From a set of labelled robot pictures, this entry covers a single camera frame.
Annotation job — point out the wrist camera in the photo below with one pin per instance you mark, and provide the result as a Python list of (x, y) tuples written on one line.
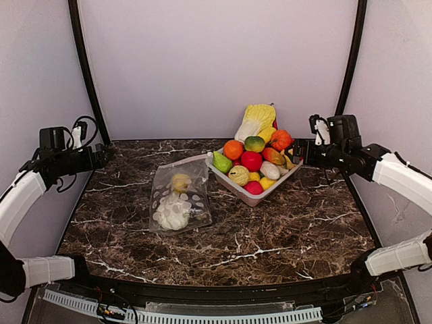
[(319, 127), (79, 132)]

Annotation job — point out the dark purple eggplant toy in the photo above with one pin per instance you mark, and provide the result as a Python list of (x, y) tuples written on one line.
[(198, 210)]

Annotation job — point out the white cauliflower toy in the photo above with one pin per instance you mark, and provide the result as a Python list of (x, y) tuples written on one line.
[(172, 212)]

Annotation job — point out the red apple toy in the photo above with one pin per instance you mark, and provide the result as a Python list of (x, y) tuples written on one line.
[(251, 160)]

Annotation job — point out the clear dotted zip top bag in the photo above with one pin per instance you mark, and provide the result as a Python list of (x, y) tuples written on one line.
[(196, 168)]

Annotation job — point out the right black frame post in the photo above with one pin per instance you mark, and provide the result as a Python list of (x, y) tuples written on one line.
[(361, 12)]

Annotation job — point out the napa cabbage toy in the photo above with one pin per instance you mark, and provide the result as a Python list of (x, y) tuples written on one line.
[(256, 118)]

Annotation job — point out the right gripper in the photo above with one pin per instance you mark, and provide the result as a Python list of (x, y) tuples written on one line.
[(302, 153)]

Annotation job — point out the left black frame post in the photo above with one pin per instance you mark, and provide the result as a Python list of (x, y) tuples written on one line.
[(78, 34)]

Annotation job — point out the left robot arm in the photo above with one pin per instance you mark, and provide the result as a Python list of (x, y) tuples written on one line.
[(61, 152)]

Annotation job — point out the yellow lemon toy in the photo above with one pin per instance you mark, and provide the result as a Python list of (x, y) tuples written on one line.
[(180, 183)]

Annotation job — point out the pink plastic food tray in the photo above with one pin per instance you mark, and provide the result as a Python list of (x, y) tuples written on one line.
[(250, 195)]

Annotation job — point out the pale yellow cabbage toy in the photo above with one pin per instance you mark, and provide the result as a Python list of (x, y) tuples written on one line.
[(239, 175)]

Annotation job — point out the white slotted cable duct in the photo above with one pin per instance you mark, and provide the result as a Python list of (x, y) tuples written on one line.
[(154, 312)]

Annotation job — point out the black frame post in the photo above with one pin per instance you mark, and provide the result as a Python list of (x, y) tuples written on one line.
[(361, 12), (78, 34)]

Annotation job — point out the white garlic toy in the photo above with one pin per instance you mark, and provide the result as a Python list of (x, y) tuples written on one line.
[(270, 170)]

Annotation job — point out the orange pumpkin toy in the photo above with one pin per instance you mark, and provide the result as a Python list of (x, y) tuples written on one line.
[(280, 140)]

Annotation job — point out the red yellow mango toy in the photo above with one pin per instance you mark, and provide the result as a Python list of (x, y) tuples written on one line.
[(272, 156)]

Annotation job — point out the green yellow mango toy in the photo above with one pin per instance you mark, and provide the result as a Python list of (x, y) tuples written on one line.
[(254, 144)]

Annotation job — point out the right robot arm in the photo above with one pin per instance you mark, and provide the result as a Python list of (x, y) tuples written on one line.
[(338, 145)]

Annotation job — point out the black curved front rail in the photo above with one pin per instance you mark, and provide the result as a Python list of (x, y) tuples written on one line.
[(318, 291)]

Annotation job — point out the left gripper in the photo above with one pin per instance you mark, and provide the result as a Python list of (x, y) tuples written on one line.
[(96, 156)]

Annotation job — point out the small red fruit toy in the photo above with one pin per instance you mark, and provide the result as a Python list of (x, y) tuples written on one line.
[(254, 188)]

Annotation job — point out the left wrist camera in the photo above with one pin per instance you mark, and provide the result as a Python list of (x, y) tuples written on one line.
[(79, 132)]

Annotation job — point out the small yellow fruit toy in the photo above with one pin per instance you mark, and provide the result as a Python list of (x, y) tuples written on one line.
[(266, 183)]

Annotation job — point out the orange fruit toy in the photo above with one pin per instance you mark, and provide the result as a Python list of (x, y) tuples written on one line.
[(233, 149)]

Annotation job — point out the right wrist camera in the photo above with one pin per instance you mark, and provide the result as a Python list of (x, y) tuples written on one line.
[(319, 127)]

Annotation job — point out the green chayote toy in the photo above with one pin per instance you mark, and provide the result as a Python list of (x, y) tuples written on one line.
[(221, 162)]

